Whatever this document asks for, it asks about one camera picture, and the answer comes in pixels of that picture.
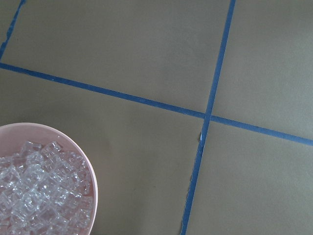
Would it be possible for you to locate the pink bowl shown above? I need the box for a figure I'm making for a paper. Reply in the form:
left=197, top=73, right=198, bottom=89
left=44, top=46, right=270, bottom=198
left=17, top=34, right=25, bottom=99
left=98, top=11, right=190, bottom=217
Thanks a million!
left=0, top=122, right=98, bottom=235

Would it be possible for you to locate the clear ice cubes pile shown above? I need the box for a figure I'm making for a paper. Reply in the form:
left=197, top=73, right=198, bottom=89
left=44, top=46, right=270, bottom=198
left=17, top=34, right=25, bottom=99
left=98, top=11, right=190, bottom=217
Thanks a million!
left=0, top=141, right=94, bottom=235

